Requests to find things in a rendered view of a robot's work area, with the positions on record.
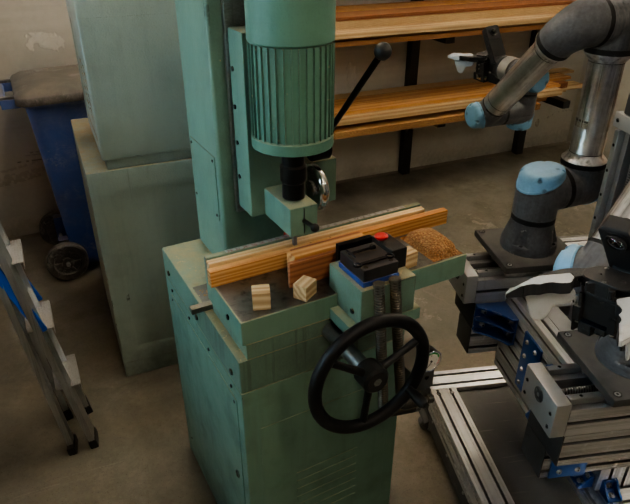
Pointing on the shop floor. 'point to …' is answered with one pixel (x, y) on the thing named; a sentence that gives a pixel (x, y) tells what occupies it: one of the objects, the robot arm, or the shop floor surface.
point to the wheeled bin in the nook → (57, 161)
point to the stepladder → (33, 323)
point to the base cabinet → (279, 431)
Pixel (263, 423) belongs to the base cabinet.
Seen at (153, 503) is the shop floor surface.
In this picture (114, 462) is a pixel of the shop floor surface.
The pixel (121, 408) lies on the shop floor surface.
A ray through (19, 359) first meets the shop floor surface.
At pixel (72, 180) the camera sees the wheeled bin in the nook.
